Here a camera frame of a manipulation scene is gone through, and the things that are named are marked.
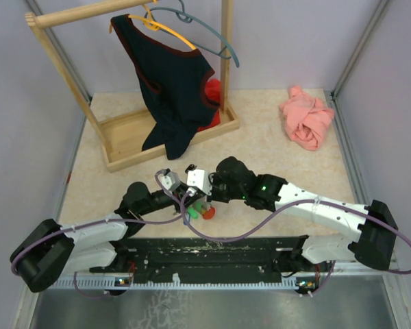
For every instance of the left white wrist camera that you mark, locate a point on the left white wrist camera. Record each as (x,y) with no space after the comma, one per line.
(169,180)

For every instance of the dark navy tank top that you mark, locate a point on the dark navy tank top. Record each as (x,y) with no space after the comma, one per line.
(172,83)

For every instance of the green key tag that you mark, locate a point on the green key tag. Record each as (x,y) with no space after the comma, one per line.
(193,213)

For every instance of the pink cloth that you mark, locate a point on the pink cloth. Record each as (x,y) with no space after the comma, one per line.
(306,118)

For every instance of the red cloth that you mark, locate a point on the red cloth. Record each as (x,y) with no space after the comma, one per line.
(213,93)

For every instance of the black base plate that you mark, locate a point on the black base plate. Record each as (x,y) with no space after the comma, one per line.
(198,261)

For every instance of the yellow hanger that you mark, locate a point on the yellow hanger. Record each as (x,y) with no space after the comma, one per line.
(150,23)

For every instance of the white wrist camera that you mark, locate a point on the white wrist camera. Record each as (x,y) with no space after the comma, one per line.
(169,180)
(199,178)

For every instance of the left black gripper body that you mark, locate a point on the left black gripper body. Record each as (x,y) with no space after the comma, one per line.
(179,194)

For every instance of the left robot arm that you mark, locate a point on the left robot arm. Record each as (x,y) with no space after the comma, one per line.
(52,250)

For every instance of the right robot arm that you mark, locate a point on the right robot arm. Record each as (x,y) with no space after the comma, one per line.
(365,233)

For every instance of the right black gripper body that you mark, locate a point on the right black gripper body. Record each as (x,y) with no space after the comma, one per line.
(222,192)

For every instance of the grey-blue hanger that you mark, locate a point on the grey-blue hanger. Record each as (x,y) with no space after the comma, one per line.
(201,34)

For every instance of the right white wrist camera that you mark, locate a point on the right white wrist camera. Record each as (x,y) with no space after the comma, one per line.
(199,178)

